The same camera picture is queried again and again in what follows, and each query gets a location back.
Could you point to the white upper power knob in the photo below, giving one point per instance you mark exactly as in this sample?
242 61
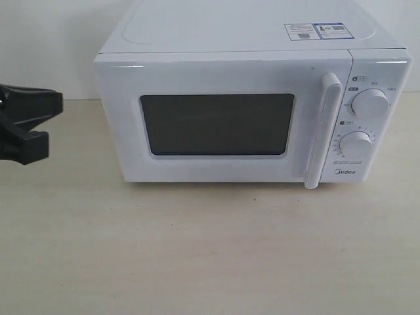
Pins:
370 104

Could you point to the white Midea microwave oven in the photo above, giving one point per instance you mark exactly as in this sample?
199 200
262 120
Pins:
379 60

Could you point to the white microwave door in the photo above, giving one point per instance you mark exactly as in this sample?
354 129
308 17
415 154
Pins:
223 116

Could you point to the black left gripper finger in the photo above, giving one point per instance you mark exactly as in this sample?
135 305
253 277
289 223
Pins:
24 108
24 147

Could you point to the white lower timer knob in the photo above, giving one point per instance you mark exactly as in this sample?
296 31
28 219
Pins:
356 145

